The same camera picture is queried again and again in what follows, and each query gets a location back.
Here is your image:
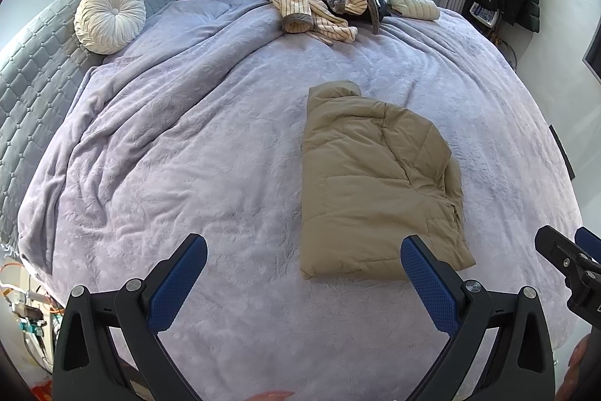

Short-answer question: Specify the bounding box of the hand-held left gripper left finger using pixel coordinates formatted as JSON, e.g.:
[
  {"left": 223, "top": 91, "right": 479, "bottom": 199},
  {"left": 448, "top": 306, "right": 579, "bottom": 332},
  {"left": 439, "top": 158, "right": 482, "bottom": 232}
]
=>
[{"left": 53, "top": 233, "right": 208, "bottom": 401}]

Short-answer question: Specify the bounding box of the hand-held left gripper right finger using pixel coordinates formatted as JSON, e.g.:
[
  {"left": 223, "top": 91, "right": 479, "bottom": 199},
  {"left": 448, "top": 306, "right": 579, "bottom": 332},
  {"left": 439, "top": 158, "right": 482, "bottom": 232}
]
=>
[{"left": 399, "top": 234, "right": 557, "bottom": 401}]

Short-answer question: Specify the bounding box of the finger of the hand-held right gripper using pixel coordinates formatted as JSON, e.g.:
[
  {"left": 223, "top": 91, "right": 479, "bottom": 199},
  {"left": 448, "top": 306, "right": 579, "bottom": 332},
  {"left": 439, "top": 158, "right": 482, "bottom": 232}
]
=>
[
  {"left": 534, "top": 225, "right": 585, "bottom": 277},
  {"left": 575, "top": 226, "right": 601, "bottom": 263}
]

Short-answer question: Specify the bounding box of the khaki puffer jacket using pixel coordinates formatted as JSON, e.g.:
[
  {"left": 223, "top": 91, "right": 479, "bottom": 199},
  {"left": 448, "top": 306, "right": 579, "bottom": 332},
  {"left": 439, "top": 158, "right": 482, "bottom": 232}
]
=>
[{"left": 300, "top": 80, "right": 477, "bottom": 282}]

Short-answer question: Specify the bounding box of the person's right hand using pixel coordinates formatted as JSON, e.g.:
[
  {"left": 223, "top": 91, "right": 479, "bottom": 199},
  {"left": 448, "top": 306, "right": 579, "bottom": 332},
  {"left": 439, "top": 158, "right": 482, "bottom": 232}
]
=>
[{"left": 555, "top": 335, "right": 591, "bottom": 401}]

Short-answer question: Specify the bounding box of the person's left hand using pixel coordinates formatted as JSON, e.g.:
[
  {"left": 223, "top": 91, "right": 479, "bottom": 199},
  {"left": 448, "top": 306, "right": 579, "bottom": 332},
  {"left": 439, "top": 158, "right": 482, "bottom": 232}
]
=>
[{"left": 251, "top": 390, "right": 297, "bottom": 401}]

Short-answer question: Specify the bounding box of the lavender plush blanket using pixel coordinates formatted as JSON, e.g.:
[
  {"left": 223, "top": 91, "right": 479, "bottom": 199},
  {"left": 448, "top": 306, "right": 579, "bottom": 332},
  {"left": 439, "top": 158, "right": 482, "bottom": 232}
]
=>
[{"left": 19, "top": 0, "right": 585, "bottom": 401}]

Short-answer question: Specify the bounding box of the hanging printed bag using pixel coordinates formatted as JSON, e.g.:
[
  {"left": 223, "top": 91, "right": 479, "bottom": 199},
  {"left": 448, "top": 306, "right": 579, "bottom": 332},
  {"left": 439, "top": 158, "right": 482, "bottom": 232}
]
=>
[{"left": 470, "top": 2, "right": 501, "bottom": 28}]

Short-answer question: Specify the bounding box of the grey quilted headboard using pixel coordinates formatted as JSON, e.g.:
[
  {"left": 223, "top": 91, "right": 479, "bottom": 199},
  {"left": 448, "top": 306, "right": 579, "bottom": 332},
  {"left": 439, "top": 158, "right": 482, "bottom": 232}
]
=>
[{"left": 0, "top": 0, "right": 177, "bottom": 247}]

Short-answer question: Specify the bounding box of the round white pleated pillow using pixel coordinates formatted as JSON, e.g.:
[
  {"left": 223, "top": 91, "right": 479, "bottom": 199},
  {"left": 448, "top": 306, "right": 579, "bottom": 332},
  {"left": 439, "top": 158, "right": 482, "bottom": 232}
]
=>
[{"left": 74, "top": 0, "right": 147, "bottom": 55}]

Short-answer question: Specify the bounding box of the folded cream puffer jacket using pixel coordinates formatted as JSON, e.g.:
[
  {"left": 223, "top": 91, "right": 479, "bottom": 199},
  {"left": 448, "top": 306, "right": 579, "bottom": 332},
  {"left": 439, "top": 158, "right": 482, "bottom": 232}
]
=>
[{"left": 388, "top": 0, "right": 441, "bottom": 21}]

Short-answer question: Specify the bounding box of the dark garment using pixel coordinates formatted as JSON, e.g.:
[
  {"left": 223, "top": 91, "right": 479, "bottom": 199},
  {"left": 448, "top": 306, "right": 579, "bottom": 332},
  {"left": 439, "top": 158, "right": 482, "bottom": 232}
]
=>
[{"left": 371, "top": 0, "right": 395, "bottom": 23}]

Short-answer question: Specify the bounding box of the orange cable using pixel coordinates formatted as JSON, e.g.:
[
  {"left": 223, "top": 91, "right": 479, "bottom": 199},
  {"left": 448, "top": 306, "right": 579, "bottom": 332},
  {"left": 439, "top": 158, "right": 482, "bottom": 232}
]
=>
[{"left": 0, "top": 260, "right": 62, "bottom": 317}]

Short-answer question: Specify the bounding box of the wall television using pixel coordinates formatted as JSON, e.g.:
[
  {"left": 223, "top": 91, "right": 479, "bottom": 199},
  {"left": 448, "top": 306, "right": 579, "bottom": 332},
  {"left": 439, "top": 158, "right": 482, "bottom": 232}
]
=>
[{"left": 582, "top": 38, "right": 601, "bottom": 80}]

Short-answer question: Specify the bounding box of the wire guard fan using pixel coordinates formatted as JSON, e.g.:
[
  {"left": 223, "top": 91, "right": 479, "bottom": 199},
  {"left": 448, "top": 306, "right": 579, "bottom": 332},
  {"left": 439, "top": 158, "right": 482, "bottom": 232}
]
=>
[{"left": 495, "top": 39, "right": 519, "bottom": 70}]

